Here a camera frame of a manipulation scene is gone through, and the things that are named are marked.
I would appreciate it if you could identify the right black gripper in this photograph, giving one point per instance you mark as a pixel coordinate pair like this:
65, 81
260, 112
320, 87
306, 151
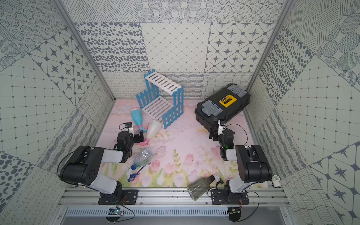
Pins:
215, 133

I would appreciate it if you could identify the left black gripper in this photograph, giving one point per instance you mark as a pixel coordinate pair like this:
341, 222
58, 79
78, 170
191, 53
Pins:
136, 136

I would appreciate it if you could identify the white spray bottle pink nozzle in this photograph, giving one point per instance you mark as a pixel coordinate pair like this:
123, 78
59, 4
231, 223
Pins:
153, 128

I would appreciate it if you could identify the clear spray bottle blue nozzle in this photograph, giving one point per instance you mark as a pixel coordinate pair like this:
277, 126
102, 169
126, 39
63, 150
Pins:
141, 160

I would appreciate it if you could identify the teal spray bottle pink nozzle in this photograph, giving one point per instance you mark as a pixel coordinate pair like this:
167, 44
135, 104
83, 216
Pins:
137, 117

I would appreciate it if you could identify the smoky grey spray bottle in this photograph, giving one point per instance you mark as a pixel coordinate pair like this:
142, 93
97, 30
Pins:
201, 186

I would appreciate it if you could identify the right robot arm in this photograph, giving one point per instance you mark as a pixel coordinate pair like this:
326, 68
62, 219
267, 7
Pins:
253, 166

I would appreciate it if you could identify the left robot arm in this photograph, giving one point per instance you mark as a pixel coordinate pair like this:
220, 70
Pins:
83, 166

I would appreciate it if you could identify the blue and white slatted shelf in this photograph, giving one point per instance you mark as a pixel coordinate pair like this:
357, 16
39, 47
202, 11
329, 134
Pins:
162, 100

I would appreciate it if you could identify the black toolbox yellow latch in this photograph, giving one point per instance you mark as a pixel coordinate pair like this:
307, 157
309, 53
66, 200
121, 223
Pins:
222, 105

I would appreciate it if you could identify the white pipe fitting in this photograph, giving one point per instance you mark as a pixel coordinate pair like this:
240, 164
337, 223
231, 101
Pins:
276, 181

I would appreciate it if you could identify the right circuit board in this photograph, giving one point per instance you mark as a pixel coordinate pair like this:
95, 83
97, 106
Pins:
234, 214

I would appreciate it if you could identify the circuit board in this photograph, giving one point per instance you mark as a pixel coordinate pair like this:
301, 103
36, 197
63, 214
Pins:
116, 212
234, 214

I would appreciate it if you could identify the left circuit board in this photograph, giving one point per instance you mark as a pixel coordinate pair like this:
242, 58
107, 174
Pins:
116, 212

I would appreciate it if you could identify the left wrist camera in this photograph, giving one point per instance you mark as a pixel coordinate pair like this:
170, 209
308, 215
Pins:
129, 127

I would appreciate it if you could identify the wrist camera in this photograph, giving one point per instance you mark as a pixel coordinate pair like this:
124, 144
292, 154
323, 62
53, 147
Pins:
221, 126
129, 127

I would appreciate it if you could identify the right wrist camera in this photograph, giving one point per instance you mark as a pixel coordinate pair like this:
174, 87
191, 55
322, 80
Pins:
221, 126

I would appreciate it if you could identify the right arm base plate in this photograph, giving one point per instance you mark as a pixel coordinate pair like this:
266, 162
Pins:
222, 197

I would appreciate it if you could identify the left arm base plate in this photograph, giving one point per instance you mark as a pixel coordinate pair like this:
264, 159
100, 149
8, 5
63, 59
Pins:
124, 196

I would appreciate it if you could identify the aluminium rail frame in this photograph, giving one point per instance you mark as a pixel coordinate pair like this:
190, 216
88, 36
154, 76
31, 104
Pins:
173, 197

